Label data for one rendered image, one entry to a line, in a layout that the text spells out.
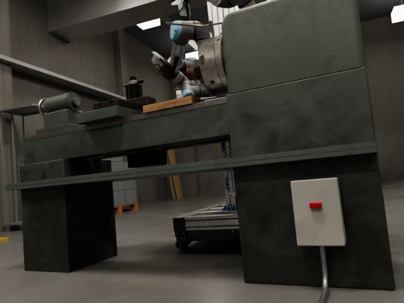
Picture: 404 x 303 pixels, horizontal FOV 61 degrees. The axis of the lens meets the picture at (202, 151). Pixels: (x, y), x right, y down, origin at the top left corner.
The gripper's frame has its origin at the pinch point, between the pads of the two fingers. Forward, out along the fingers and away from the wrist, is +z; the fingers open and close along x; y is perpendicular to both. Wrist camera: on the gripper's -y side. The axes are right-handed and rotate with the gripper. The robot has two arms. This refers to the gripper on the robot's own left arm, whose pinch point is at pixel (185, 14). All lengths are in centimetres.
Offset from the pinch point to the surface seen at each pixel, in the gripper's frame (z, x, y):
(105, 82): -213, -465, 420
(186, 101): 44.1, -6.9, 4.1
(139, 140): 59, -12, 36
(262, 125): 63, -3, -35
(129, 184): 34, -407, 314
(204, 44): 14.5, -7.7, -6.5
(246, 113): 57, -2, -28
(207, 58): 23.8, -5.9, -8.8
